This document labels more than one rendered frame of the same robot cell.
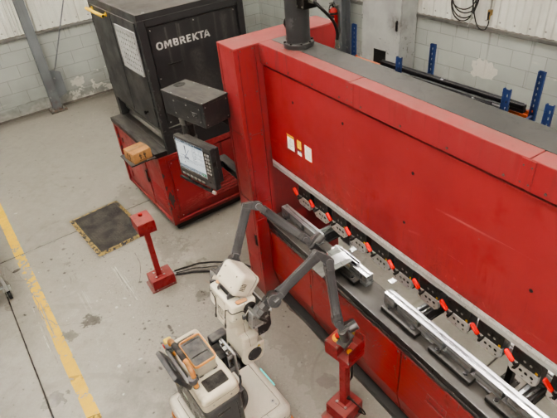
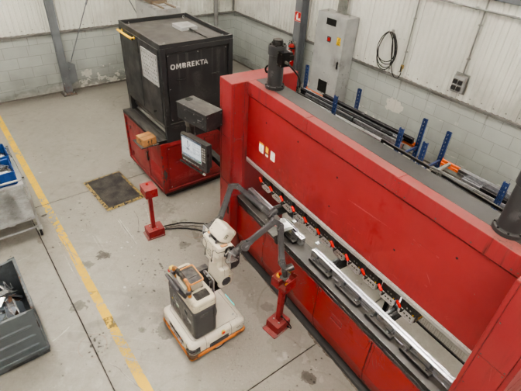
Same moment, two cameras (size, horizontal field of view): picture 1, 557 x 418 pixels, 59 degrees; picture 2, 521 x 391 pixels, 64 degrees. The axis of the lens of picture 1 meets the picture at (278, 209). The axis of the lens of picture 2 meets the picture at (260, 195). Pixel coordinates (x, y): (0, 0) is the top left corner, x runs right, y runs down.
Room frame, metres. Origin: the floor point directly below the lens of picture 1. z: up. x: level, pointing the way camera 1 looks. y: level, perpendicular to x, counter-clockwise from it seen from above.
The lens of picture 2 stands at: (-0.81, 0.28, 3.90)
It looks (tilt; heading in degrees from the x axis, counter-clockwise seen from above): 36 degrees down; 354
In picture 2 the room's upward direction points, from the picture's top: 4 degrees clockwise
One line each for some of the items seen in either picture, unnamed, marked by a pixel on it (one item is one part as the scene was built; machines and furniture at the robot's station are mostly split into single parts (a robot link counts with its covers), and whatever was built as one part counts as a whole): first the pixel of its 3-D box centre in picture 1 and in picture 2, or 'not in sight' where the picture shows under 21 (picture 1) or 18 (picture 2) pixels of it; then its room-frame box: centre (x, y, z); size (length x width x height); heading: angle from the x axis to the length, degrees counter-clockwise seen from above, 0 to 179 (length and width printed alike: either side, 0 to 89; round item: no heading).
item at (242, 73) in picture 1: (288, 170); (254, 164); (3.53, -0.12, 1.15); 0.85 x 0.25 x 2.30; 119
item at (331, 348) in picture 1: (344, 343); (284, 279); (2.01, -0.33, 0.75); 0.20 x 0.16 x 0.18; 41
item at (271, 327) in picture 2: (341, 408); (276, 323); (1.99, -0.31, 0.06); 0.25 x 0.20 x 0.12; 131
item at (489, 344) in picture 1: (494, 335); (373, 276); (1.57, -1.02, 1.26); 0.15 x 0.09 x 0.17; 29
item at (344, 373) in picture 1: (344, 377); (281, 302); (2.01, -0.33, 0.39); 0.05 x 0.05 x 0.54; 41
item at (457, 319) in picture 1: (462, 311); (357, 262); (1.74, -0.92, 1.26); 0.15 x 0.09 x 0.17; 29
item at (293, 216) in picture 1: (302, 224); (260, 201); (3.07, -0.17, 0.92); 0.50 x 0.06 x 0.10; 29
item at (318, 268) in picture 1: (329, 261); (278, 227); (2.52, -0.31, 1.00); 0.26 x 0.18 x 0.01; 119
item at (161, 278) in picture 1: (152, 250); (151, 209); (3.55, 1.22, 0.41); 0.25 x 0.20 x 0.83; 119
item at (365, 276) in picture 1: (351, 264); (291, 230); (2.55, -0.47, 0.92); 0.39 x 0.06 x 0.10; 29
